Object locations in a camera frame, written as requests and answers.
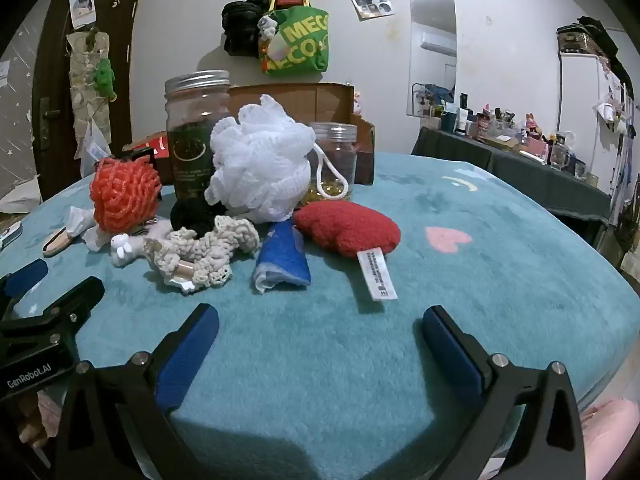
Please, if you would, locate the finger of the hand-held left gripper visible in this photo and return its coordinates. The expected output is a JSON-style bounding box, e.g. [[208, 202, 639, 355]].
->
[[0, 276, 106, 356], [0, 258, 50, 301]]

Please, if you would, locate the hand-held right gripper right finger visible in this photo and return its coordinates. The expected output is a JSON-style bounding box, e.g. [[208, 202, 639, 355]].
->
[[420, 305, 586, 480]]

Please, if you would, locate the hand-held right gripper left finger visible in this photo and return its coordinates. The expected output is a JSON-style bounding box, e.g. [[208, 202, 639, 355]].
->
[[55, 304, 221, 480]]

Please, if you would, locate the beige powder puff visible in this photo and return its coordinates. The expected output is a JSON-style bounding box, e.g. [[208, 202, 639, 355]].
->
[[42, 226, 81, 258]]

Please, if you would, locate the white fluffy bunny hair clip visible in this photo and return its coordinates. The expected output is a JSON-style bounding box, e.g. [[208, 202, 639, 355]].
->
[[110, 220, 173, 267]]

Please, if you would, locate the cream crocheted scrunchie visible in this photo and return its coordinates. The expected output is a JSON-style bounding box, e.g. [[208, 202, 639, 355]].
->
[[144, 215, 262, 288]]

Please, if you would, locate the orange mesh bath loofah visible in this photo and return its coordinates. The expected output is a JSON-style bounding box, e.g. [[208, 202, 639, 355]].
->
[[89, 156, 163, 236]]

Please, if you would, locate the blue cloth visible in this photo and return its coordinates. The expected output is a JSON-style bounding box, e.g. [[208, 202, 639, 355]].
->
[[251, 221, 312, 293]]

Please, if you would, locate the black fuzzy scrunchie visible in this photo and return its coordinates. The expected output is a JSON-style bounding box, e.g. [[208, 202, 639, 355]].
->
[[170, 197, 223, 238]]

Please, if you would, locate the red heart plush pillow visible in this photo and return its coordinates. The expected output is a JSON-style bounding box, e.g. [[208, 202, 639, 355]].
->
[[294, 201, 402, 302]]

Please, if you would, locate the white mesh bath loofah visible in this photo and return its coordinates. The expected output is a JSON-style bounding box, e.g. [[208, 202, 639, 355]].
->
[[204, 94, 348, 224]]

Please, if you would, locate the cardboard box with red inside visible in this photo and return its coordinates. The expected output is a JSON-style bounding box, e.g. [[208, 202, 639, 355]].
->
[[122, 82, 376, 186]]

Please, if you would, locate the person's left hand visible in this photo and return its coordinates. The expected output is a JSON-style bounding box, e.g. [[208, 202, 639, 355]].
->
[[17, 395, 61, 451]]

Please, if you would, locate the white flat device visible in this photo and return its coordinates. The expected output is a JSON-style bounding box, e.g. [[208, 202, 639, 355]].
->
[[0, 220, 23, 251]]

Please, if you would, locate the white plastic bag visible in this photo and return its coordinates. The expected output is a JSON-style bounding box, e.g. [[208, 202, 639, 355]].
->
[[75, 120, 113, 171]]

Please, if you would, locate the pink cloth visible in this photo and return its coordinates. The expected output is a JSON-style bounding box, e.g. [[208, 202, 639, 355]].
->
[[580, 397, 640, 480]]

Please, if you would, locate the dark covered side table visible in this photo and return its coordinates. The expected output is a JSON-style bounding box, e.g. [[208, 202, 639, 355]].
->
[[411, 126, 613, 221]]

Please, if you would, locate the glass jar with metal lid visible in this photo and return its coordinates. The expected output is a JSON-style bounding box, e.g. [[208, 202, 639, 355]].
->
[[164, 70, 232, 211]]

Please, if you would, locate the green plush toy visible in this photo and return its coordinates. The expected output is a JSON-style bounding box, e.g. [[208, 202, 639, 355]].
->
[[92, 58, 117, 98]]

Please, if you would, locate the hanging door organizer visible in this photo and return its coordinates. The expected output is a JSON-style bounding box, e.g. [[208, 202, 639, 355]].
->
[[67, 27, 118, 161]]

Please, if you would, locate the brown door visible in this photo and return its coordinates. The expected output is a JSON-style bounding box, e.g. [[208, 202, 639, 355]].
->
[[31, 0, 151, 183]]

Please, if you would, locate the small clear plastic jar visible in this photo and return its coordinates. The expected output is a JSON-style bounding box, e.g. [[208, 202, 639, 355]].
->
[[306, 122, 359, 203]]

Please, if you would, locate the group of cosmetic bottles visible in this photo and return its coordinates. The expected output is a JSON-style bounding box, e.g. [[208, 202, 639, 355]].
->
[[420, 82, 601, 181]]

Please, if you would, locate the picture on door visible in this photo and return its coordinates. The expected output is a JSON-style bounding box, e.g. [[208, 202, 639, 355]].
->
[[69, 0, 98, 28]]

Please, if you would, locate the white wardrobe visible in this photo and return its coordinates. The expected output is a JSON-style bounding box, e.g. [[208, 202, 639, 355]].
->
[[556, 25, 626, 196]]

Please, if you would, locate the hanging white ornament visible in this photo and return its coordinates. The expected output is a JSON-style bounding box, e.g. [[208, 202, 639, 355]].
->
[[592, 95, 636, 136]]

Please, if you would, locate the green tote bag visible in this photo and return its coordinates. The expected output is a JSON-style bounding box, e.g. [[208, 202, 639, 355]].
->
[[258, 5, 331, 77]]

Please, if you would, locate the small white plush toy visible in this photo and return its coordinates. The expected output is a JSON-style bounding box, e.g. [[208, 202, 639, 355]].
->
[[257, 14, 281, 43]]

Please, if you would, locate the black bag on wardrobe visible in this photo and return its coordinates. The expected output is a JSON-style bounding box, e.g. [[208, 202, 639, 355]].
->
[[556, 16, 621, 68]]

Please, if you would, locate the wall mirror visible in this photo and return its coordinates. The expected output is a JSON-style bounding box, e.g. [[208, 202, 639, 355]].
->
[[406, 0, 458, 118]]

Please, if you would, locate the black bag on wall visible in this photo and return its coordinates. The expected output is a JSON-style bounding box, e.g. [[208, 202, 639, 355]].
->
[[221, 0, 271, 58]]

